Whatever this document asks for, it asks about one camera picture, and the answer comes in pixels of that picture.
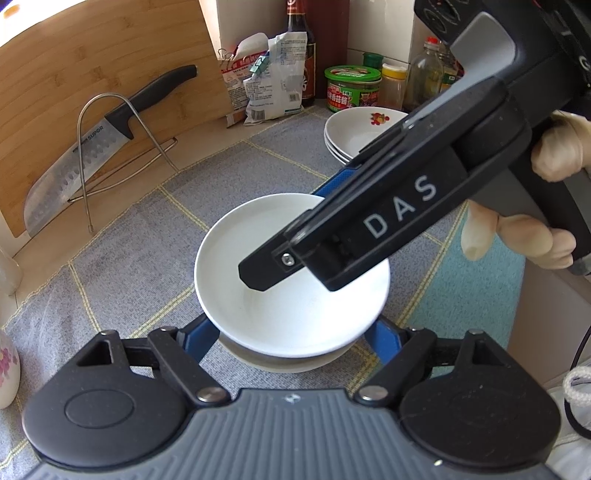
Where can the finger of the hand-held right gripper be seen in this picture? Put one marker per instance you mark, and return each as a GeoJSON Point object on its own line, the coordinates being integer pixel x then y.
{"type": "Point", "coordinates": [334, 182]}
{"type": "Point", "coordinates": [265, 272]}

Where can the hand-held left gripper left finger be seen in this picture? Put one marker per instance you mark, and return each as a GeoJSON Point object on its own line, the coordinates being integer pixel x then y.
{"type": "Point", "coordinates": [196, 341]}

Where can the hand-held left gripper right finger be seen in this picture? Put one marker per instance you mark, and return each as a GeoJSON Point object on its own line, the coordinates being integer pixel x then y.
{"type": "Point", "coordinates": [385, 341]}

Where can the white plate with fruit print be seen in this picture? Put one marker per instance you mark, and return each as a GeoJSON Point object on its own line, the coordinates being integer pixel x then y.
{"type": "Point", "coordinates": [355, 129]}
{"type": "Point", "coordinates": [334, 146]}
{"type": "Point", "coordinates": [340, 156]}

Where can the person's right hand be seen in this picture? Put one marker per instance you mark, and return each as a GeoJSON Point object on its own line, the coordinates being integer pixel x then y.
{"type": "Point", "coordinates": [561, 147]}

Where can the cooking oil bottle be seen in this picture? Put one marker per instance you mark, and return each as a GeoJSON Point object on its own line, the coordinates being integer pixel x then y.
{"type": "Point", "coordinates": [449, 74]}

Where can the clear bottle with red cap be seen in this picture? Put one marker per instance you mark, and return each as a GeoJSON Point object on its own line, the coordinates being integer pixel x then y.
{"type": "Point", "coordinates": [425, 78]}

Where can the yellow-lid spice jar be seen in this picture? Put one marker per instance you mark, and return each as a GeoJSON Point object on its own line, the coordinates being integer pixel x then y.
{"type": "Point", "coordinates": [395, 87]}

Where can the green-lid sauce jar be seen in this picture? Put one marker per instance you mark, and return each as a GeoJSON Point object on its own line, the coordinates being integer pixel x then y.
{"type": "Point", "coordinates": [353, 90]}

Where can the grey and teal checked mat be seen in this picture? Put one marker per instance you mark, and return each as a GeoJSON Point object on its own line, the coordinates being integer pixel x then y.
{"type": "Point", "coordinates": [138, 258]}

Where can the green-cap jar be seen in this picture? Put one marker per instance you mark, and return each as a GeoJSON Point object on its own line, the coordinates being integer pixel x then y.
{"type": "Point", "coordinates": [373, 60]}

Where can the blue and white food bag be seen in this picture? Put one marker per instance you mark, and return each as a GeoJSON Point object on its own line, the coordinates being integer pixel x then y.
{"type": "Point", "coordinates": [277, 78]}

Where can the red-print food bag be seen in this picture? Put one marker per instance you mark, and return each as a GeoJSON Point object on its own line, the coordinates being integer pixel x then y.
{"type": "Point", "coordinates": [233, 92]}

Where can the dark vinegar bottle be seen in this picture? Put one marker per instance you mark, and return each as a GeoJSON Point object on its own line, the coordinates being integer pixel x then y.
{"type": "Point", "coordinates": [300, 46]}

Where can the metal binder clips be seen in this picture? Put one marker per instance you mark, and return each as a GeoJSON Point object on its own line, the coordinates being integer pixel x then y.
{"type": "Point", "coordinates": [227, 54]}

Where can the stack of translucent plastic cups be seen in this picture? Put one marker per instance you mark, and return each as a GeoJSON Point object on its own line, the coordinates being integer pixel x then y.
{"type": "Point", "coordinates": [9, 272]}

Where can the person's white garment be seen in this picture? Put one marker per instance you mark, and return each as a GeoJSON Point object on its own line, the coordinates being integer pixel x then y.
{"type": "Point", "coordinates": [572, 443]}

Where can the bamboo cutting board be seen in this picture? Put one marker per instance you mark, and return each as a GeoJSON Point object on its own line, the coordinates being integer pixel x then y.
{"type": "Point", "coordinates": [69, 60]}

